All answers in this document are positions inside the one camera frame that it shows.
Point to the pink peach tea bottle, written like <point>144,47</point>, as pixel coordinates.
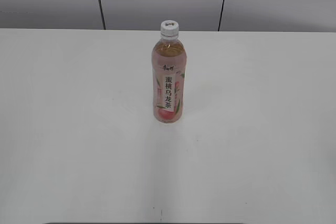
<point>168,65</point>

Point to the white bottle cap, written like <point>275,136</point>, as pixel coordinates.
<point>169,29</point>

